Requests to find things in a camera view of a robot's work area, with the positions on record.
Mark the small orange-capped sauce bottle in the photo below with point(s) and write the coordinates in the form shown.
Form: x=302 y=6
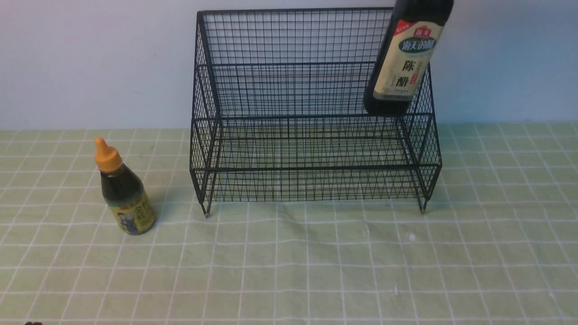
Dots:
x=123 y=191

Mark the large dark vinegar bottle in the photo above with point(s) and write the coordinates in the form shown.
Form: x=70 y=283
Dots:
x=410 y=40

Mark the green checkered tablecloth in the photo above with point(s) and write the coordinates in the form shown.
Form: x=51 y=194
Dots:
x=497 y=244

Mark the black wire mesh shelf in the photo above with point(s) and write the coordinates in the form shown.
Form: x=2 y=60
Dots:
x=278 y=114

